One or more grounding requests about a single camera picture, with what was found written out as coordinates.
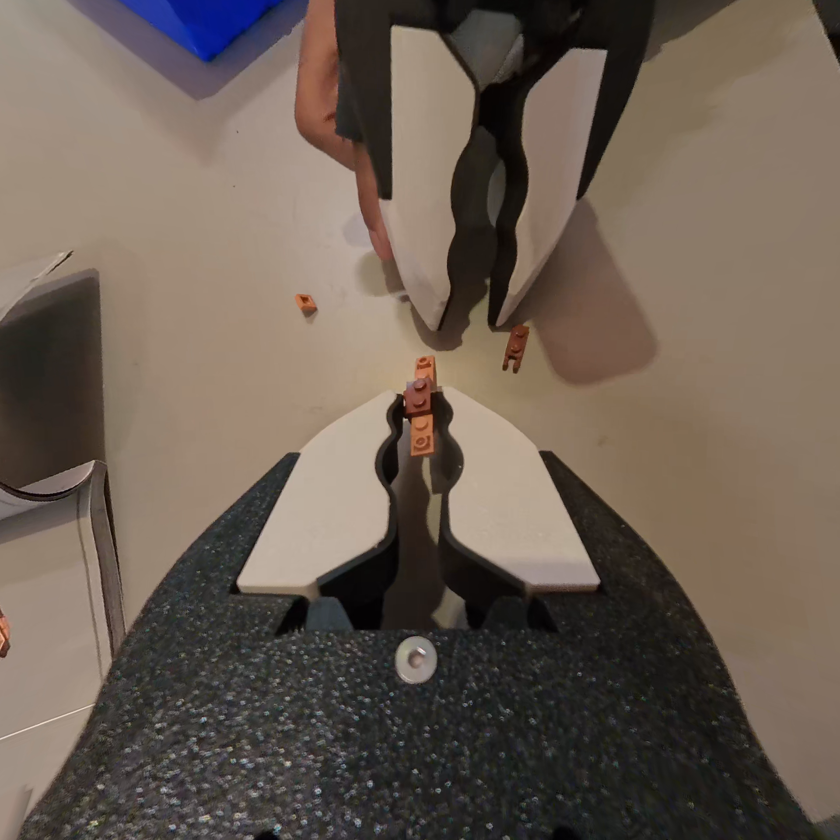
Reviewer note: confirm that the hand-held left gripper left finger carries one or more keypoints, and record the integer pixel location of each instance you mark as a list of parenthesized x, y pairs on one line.
[(322, 519)]

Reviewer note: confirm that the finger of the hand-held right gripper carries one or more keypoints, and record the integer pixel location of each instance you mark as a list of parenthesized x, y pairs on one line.
[(558, 158), (420, 171)]

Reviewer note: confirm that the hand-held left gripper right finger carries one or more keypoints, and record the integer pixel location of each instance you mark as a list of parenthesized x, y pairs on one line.
[(519, 512)]

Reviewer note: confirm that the brown brick assembly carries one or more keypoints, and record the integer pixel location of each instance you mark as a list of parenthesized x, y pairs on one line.
[(423, 433)]

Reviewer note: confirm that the dark brown small brick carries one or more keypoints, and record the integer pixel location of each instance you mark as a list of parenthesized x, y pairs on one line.
[(419, 397)]

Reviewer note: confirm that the blue plastic bin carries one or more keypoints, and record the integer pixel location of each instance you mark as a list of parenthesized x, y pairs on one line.
[(204, 24)]

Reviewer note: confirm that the brick instruction booklet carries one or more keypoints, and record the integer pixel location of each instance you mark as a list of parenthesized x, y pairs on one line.
[(53, 617)]

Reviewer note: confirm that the grey desk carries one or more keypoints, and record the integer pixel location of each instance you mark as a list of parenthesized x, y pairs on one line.
[(709, 394)]

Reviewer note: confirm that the brown clip plate brick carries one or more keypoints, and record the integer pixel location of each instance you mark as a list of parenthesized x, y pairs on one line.
[(516, 348)]

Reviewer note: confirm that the small orange square brick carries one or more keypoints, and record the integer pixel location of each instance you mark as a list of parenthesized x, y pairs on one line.
[(306, 303)]

